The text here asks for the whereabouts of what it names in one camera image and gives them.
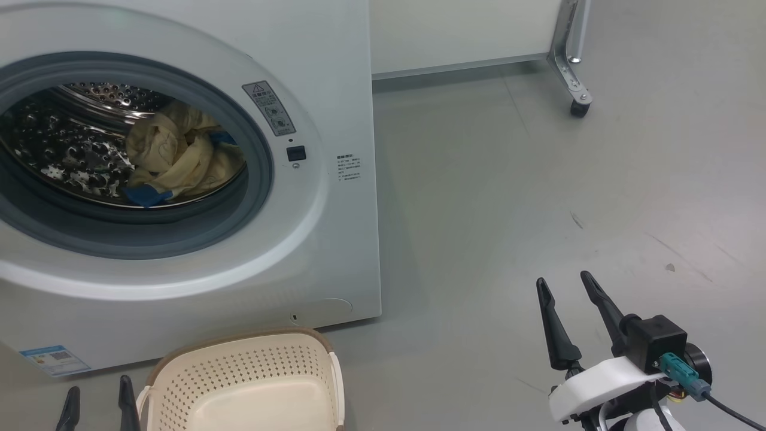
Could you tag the steel perforated washer drum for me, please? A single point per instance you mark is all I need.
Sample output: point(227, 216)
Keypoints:
point(60, 149)

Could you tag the teal right camera connector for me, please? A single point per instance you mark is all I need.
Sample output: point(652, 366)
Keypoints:
point(682, 371)

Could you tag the blue garment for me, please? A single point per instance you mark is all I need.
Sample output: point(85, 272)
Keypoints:
point(146, 196)

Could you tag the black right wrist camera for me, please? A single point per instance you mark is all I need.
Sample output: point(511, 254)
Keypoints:
point(658, 338)

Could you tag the white mobile partition panel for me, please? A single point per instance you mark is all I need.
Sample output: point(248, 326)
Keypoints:
point(467, 30)

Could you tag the blue energy label sticker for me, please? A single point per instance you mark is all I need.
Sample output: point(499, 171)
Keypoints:
point(54, 359)

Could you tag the grey warning sticker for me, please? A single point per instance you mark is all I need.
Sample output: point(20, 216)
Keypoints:
point(269, 108)

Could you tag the grey rubber door gasket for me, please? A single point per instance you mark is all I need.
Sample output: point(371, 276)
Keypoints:
point(257, 191)

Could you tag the black door latch socket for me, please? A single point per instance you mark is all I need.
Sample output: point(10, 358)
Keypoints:
point(296, 153)

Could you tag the yellow bear print pants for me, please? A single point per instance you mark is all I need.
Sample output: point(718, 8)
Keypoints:
point(203, 170)

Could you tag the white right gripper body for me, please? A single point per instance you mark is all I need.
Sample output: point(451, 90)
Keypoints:
point(598, 386)

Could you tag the white front-load washing machine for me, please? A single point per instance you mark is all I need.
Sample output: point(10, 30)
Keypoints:
point(335, 251)

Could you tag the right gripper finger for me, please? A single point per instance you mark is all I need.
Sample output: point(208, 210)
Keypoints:
point(556, 341)
point(604, 308)

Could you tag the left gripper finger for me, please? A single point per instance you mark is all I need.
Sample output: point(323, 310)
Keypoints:
point(69, 413)
point(128, 410)

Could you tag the cream perforated laundry basket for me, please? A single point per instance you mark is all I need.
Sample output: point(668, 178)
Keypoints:
point(251, 389)

